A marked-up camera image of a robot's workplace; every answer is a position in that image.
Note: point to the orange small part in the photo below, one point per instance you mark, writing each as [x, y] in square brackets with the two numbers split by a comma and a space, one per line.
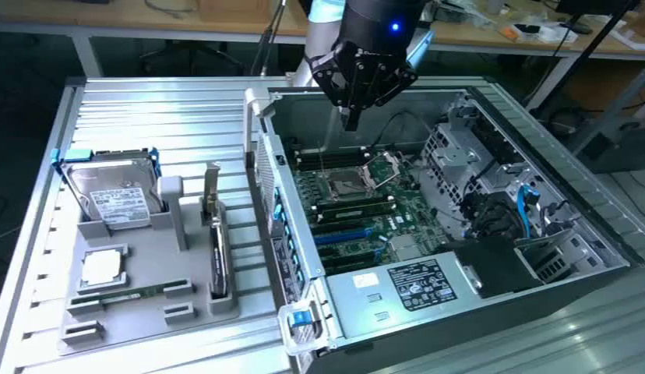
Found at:
[509, 34]

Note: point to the blue case latch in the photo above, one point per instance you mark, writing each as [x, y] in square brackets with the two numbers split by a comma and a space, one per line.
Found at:
[298, 317]

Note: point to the silver perforated disk bay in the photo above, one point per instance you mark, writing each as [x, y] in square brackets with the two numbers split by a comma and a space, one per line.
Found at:
[448, 156]

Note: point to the dark RAM stick white label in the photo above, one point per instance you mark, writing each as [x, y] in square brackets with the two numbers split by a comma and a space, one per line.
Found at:
[354, 210]

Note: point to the white plastic part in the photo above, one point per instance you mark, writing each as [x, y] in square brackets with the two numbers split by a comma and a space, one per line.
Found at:
[553, 35]

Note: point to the black chair base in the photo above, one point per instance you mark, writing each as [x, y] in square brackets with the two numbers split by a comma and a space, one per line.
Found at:
[198, 50]

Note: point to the black expansion slot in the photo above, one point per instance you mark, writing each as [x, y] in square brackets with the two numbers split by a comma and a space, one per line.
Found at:
[349, 265]

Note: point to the metal socket cover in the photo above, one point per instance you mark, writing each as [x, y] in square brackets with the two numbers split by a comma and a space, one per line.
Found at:
[366, 173]

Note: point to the aluminium profile frame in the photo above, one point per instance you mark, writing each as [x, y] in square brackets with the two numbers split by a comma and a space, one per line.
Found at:
[642, 83]

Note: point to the silver slotted disk bay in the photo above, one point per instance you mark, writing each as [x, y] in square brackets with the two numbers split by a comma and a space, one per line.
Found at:
[561, 257]

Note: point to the black stand pole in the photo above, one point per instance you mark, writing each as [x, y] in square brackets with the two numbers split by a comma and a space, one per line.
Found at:
[605, 29]

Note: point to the CPU socket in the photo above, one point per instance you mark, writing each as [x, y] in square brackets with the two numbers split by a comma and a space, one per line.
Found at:
[346, 183]

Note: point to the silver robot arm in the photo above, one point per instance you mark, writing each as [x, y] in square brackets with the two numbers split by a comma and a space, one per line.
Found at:
[322, 50]

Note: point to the black graphics card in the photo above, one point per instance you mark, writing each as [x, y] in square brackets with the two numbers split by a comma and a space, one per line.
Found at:
[218, 253]

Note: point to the blue expansion slot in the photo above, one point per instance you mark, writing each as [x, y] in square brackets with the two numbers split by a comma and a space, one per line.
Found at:
[343, 235]

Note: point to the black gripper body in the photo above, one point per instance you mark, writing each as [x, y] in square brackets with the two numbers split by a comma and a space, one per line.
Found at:
[369, 23]

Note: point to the dark grey cabinet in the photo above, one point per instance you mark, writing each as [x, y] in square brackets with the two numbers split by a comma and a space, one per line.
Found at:
[629, 148]

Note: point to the silver CPU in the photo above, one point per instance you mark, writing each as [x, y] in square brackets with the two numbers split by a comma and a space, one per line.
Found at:
[102, 267]

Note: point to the green RAM stick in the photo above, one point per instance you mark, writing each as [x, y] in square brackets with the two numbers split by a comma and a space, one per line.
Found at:
[135, 292]

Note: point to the hard disk blue caddy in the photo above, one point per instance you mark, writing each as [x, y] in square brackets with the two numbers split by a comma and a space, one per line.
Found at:
[114, 187]

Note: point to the black open PC case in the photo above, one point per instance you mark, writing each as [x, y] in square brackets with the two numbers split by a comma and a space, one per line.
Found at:
[458, 343]

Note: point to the black air shroud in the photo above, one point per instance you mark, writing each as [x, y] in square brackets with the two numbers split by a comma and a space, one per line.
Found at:
[489, 269]

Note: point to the silver chipset heatsink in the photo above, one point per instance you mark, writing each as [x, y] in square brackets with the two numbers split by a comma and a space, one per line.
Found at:
[406, 247]

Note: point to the green motherboard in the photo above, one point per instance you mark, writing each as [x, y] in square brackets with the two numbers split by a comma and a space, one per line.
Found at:
[406, 202]

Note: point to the grey power supply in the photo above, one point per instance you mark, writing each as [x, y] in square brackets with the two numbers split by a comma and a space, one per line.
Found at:
[354, 308]

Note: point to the black monitor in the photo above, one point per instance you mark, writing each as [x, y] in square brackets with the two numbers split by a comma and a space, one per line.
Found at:
[577, 5]

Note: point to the wooden desk white frame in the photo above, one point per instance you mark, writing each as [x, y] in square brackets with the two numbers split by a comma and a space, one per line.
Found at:
[608, 48]
[67, 15]

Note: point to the grey parts rack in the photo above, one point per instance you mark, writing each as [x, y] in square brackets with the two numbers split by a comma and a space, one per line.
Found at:
[146, 253]

